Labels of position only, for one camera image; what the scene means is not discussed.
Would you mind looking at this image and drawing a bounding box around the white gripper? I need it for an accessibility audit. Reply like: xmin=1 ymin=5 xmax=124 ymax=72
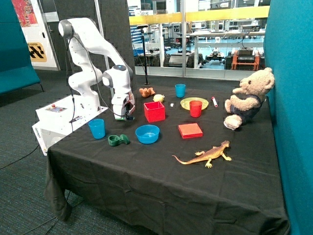
xmin=112 ymin=92 xmax=135 ymax=121

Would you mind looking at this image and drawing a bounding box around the green highlighter marker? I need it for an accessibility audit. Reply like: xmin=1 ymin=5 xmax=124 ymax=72
xmin=115 ymin=116 xmax=134 ymax=121

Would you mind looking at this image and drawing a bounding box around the yellow tennis ball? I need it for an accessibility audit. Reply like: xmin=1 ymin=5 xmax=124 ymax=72
xmin=153 ymin=94 xmax=165 ymax=102

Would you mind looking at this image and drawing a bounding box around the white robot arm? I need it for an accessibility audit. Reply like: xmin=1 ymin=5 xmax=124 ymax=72
xmin=58 ymin=18 xmax=135 ymax=119

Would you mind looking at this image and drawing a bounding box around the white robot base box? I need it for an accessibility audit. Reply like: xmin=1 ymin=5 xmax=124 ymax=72
xmin=32 ymin=95 xmax=107 ymax=156

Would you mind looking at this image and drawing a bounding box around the red square pot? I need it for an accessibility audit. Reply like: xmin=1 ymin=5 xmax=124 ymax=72
xmin=144 ymin=101 xmax=165 ymax=123

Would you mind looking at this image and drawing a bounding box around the blue plastic bowl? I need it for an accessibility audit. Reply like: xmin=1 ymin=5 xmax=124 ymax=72
xmin=135 ymin=124 xmax=160 ymax=144

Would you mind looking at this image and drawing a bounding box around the near blue plastic cup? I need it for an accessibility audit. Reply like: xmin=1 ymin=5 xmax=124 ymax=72
xmin=89 ymin=118 xmax=105 ymax=139

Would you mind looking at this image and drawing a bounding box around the blue plastic cup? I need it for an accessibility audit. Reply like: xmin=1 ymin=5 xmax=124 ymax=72
xmin=89 ymin=118 xmax=105 ymax=139
xmin=175 ymin=84 xmax=186 ymax=98

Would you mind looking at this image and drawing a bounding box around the small brown plush toy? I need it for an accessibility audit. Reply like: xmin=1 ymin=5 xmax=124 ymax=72
xmin=139 ymin=87 xmax=156 ymax=98

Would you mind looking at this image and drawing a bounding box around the yellow plastic plate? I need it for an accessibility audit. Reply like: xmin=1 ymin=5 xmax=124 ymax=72
xmin=180 ymin=97 xmax=209 ymax=111

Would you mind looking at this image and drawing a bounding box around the far blue plastic cup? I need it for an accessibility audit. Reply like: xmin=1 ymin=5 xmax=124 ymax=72
xmin=175 ymin=84 xmax=186 ymax=98

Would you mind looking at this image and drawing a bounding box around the red square lid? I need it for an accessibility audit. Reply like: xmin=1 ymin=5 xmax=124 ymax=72
xmin=178 ymin=123 xmax=203 ymax=139

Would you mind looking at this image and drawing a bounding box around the black tablecloth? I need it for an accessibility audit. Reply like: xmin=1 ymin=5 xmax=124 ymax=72
xmin=45 ymin=87 xmax=290 ymax=235

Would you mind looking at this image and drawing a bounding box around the red plastic cup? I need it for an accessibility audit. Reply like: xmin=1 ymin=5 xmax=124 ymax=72
xmin=189 ymin=100 xmax=202 ymax=118

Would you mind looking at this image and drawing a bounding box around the red and white marker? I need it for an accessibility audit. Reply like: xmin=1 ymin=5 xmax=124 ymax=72
xmin=211 ymin=97 xmax=218 ymax=108

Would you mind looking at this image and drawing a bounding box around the orange toy lizard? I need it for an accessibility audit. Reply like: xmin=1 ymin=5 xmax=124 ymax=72
xmin=173 ymin=141 xmax=232 ymax=168

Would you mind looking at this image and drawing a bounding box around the yellow black warning sign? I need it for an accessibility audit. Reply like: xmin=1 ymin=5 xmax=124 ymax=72
xmin=27 ymin=42 xmax=47 ymax=63

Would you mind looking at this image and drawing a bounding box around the teal sofa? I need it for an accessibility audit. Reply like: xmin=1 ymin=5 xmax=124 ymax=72
xmin=0 ymin=0 xmax=41 ymax=94

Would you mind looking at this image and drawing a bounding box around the beige teddy bear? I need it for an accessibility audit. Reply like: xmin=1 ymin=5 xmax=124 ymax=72
xmin=224 ymin=68 xmax=275 ymax=130

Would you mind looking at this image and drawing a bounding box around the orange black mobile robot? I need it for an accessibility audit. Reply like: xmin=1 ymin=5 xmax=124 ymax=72
xmin=224 ymin=47 xmax=265 ymax=71

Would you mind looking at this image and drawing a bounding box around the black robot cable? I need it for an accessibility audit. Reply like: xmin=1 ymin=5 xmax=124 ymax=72
xmin=64 ymin=34 xmax=128 ymax=133

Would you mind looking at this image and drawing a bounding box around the red wall poster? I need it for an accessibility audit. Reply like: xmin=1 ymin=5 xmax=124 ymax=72
xmin=11 ymin=0 xmax=39 ymax=27

